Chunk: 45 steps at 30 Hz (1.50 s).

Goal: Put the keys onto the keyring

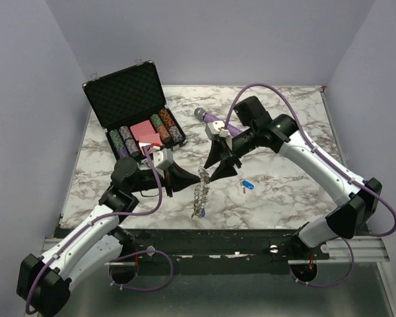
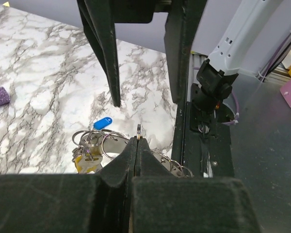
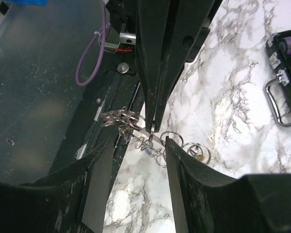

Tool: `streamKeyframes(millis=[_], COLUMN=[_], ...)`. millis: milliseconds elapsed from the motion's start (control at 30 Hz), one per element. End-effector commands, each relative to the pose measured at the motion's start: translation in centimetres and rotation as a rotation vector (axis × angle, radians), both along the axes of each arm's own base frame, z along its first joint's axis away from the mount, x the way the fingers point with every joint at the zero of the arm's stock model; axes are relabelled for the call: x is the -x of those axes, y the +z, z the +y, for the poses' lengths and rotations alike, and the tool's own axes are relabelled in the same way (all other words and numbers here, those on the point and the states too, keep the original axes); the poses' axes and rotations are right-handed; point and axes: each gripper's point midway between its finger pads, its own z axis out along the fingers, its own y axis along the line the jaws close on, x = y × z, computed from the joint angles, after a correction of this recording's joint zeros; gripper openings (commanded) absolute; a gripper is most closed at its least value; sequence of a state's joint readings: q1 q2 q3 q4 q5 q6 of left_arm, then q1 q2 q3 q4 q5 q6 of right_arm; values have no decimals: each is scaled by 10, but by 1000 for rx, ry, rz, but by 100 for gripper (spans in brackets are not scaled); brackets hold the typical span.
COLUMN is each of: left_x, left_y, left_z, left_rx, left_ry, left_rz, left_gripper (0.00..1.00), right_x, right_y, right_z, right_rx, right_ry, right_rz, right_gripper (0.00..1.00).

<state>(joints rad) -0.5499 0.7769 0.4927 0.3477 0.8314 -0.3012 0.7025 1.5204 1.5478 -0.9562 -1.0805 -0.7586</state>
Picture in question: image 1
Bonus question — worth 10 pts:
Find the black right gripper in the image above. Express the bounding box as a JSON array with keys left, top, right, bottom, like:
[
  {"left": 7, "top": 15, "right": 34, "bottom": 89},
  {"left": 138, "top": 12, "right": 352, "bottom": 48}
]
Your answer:
[{"left": 203, "top": 126, "right": 259, "bottom": 182}]

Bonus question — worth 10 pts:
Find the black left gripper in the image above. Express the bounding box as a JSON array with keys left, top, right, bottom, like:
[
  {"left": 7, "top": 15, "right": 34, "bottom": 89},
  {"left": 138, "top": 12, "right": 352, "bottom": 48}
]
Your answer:
[{"left": 129, "top": 160, "right": 201, "bottom": 197}]

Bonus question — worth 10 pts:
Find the round metal key ring disc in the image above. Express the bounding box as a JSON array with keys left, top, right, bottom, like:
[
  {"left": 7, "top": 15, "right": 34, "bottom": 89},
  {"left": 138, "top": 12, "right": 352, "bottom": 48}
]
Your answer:
[{"left": 191, "top": 166, "right": 210, "bottom": 219}]

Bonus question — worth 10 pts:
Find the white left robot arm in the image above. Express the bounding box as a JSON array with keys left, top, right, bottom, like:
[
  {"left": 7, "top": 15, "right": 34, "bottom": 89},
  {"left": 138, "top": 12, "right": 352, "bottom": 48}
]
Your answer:
[{"left": 16, "top": 157, "right": 200, "bottom": 316}]

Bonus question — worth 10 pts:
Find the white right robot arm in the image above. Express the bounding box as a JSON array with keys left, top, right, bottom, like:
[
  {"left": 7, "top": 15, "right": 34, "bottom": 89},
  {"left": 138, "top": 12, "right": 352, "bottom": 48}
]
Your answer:
[{"left": 204, "top": 96, "right": 382, "bottom": 259}]

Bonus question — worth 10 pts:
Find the purple glitter microphone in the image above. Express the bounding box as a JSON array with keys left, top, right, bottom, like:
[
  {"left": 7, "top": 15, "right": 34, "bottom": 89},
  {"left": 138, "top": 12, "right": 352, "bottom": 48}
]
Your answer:
[{"left": 194, "top": 108, "right": 242, "bottom": 137}]

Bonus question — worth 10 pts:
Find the red playing card deck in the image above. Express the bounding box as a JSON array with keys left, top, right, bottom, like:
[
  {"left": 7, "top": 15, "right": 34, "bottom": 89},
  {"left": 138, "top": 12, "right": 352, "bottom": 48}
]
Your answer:
[{"left": 129, "top": 120, "right": 163, "bottom": 146}]

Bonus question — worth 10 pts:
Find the black poker chip case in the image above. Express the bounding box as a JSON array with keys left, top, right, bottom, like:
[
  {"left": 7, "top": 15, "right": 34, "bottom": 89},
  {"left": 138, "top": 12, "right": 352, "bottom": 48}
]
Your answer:
[{"left": 82, "top": 60, "right": 187, "bottom": 159}]

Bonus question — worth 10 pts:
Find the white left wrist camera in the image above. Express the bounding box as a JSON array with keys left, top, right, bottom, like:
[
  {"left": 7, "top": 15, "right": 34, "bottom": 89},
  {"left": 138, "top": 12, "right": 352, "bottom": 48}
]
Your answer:
[{"left": 147, "top": 145, "right": 174, "bottom": 170}]

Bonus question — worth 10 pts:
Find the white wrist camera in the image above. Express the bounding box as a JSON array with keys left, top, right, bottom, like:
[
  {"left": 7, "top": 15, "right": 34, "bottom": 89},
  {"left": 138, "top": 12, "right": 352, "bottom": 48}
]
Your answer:
[
  {"left": 147, "top": 145, "right": 174, "bottom": 170},
  {"left": 205, "top": 120, "right": 232, "bottom": 141}
]

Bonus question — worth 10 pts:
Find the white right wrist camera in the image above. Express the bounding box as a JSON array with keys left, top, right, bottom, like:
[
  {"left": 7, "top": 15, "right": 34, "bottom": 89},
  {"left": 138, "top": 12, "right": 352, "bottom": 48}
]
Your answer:
[{"left": 205, "top": 120, "right": 232, "bottom": 141}]

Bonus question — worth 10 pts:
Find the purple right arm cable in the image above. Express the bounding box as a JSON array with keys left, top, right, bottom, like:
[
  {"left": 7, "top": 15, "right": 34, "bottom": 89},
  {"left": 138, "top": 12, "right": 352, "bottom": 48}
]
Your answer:
[{"left": 226, "top": 83, "right": 396, "bottom": 289}]

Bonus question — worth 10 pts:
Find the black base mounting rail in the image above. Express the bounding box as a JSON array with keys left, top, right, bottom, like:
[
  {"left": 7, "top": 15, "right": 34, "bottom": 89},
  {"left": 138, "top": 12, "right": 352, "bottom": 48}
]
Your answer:
[{"left": 107, "top": 229, "right": 329, "bottom": 281}]

